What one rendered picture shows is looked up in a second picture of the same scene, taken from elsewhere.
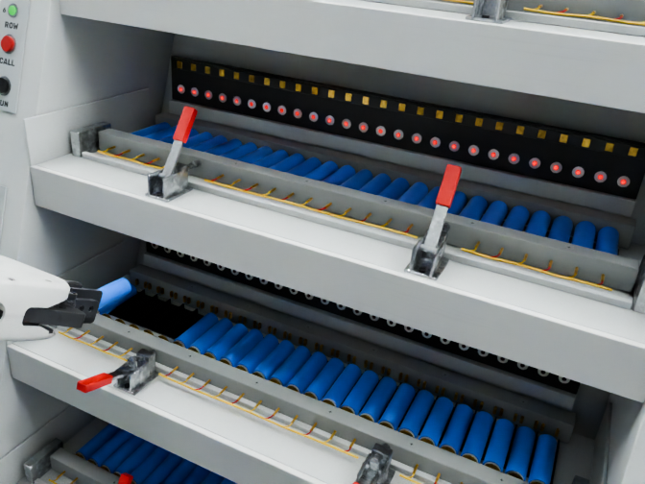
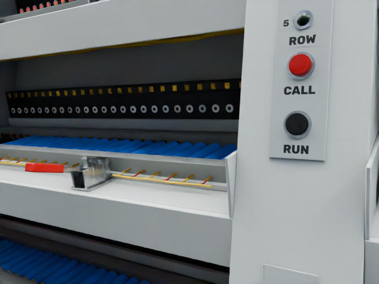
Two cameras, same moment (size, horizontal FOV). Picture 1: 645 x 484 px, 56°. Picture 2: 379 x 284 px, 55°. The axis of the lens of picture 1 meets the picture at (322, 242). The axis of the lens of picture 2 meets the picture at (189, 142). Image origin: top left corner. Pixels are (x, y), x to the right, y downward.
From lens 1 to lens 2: 38 cm
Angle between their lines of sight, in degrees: 15
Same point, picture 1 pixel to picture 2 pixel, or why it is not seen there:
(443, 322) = (112, 30)
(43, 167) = not seen: outside the picture
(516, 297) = not seen: outside the picture
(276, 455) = (29, 181)
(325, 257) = (40, 18)
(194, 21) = not seen: outside the picture
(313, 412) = (63, 153)
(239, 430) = (13, 176)
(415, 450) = (126, 156)
